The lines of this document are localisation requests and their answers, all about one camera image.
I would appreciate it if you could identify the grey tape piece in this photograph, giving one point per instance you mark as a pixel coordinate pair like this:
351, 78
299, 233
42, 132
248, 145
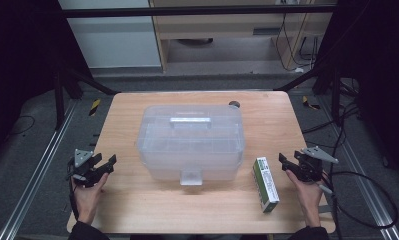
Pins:
325, 209

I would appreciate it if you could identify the green white carton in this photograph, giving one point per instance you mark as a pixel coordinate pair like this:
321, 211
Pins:
266, 185

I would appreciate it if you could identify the black metal stand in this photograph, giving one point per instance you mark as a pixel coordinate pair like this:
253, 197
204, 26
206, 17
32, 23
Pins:
336, 96
59, 100

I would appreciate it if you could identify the white cabinet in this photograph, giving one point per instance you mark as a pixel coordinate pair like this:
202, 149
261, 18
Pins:
113, 40

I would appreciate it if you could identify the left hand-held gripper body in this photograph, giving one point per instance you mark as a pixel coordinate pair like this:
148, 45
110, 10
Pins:
83, 170

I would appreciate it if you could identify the person's right hand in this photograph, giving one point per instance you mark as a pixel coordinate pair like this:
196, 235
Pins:
308, 200

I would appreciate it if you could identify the black horizontal bar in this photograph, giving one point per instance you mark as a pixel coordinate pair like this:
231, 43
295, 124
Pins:
187, 11

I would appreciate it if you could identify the person's left hand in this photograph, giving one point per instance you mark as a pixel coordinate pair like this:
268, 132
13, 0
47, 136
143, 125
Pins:
87, 200

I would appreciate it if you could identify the aluminium floor rail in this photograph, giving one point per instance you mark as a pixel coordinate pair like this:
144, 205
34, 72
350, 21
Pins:
37, 173
363, 180

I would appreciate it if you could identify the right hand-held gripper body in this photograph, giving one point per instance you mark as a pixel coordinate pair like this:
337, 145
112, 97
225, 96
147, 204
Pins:
308, 168

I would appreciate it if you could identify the light wooden desk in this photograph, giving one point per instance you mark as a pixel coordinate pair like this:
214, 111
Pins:
220, 23

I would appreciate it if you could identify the black round table knob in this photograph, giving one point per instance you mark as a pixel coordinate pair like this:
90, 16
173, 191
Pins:
234, 104

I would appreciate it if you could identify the clear plastic storage box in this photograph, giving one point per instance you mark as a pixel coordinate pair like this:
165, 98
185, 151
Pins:
190, 146

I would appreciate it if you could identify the black curtain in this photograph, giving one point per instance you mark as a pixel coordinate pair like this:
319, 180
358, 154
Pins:
377, 73
23, 66

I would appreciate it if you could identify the yellow black tape marker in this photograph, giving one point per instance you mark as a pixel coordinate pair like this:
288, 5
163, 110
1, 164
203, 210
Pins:
94, 107
309, 104

